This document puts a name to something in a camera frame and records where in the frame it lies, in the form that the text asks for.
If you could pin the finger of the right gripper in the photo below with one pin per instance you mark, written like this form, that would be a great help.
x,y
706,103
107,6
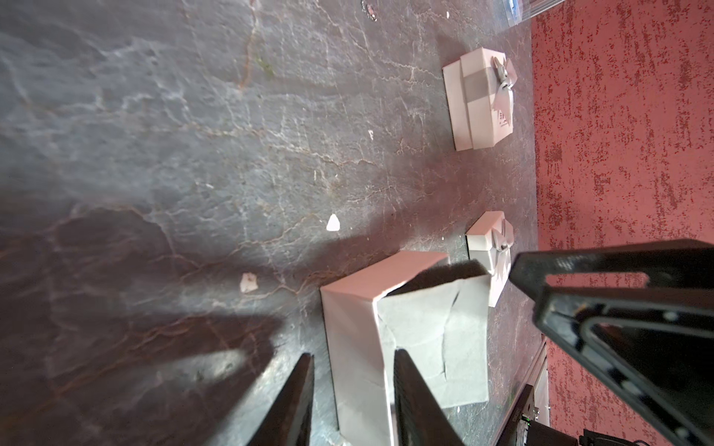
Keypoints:
x,y
637,317

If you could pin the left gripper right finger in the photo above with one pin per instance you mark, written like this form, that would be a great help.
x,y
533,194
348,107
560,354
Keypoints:
x,y
420,419

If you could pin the white jewelry box base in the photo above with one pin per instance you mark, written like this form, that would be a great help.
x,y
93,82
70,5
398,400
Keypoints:
x,y
355,352

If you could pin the white jewelry box left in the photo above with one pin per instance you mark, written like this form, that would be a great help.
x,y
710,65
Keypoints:
x,y
480,98

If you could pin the clear plastic pencil case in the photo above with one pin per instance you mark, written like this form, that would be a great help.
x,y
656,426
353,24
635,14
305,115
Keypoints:
x,y
518,11

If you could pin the black foam necklace insert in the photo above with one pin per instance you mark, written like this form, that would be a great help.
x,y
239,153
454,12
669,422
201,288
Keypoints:
x,y
440,318

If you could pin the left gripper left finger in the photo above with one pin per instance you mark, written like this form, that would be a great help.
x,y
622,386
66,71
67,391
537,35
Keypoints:
x,y
289,421

